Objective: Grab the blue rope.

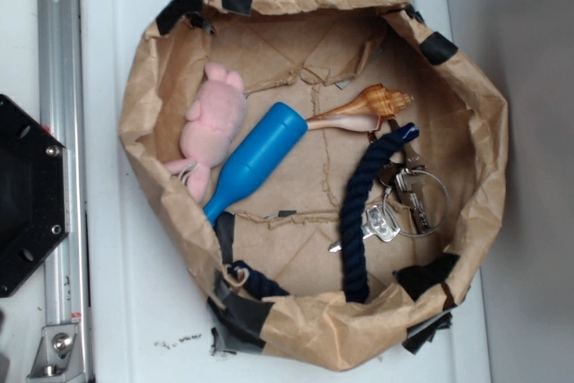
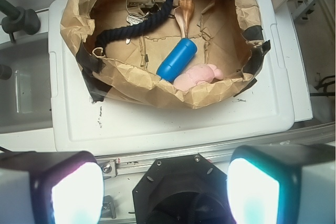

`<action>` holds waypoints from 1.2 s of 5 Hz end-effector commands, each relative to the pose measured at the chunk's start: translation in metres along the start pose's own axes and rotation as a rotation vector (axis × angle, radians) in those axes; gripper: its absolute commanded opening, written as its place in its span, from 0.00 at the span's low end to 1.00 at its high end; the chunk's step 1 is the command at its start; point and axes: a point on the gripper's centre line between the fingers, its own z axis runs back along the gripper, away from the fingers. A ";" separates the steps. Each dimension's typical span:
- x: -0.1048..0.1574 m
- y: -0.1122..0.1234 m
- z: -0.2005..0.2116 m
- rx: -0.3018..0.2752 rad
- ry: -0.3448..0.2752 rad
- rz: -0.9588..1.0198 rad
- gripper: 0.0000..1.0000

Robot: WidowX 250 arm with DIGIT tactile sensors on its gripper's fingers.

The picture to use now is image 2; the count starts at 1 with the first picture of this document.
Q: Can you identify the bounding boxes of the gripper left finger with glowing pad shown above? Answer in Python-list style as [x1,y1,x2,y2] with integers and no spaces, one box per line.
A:
[1,151,104,223]

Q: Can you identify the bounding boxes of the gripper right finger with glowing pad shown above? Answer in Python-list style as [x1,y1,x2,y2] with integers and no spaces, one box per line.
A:
[227,144,335,223]

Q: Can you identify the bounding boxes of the white plastic bin lid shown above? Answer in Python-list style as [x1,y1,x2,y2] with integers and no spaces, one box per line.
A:
[48,0,313,156]

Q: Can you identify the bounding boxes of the clear plastic container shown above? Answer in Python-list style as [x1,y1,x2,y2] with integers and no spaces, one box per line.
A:
[1,33,53,134]

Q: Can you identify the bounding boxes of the pink foam toy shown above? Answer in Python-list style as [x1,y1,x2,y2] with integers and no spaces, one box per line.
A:
[173,64,224,91]

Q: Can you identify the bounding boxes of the blue plastic capsule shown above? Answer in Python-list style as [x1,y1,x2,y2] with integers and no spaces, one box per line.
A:
[156,38,197,82]

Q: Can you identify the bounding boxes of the dark grey clamp knob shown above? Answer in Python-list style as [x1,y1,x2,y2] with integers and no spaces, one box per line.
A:
[1,0,40,44]

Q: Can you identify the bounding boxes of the crumpled brown paper bag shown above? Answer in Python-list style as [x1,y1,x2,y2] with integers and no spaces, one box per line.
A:
[60,0,271,109]

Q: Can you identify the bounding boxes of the orange spiral seashell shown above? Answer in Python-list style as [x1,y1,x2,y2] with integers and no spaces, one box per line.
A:
[174,0,195,38]

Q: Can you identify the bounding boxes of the aluminium frame rail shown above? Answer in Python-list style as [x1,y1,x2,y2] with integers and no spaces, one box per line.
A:
[97,122,335,179]

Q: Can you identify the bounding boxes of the black octagonal mount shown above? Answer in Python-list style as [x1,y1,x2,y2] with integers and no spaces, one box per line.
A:
[132,154,235,223]

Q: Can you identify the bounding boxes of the black cables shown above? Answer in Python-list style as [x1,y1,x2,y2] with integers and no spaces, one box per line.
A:
[316,75,336,96]

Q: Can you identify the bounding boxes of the dark blue rope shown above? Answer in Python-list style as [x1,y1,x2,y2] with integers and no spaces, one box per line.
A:
[94,0,175,51]

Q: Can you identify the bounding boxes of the silver keys on ring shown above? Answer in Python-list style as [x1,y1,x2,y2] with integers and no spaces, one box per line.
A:
[125,0,158,45]

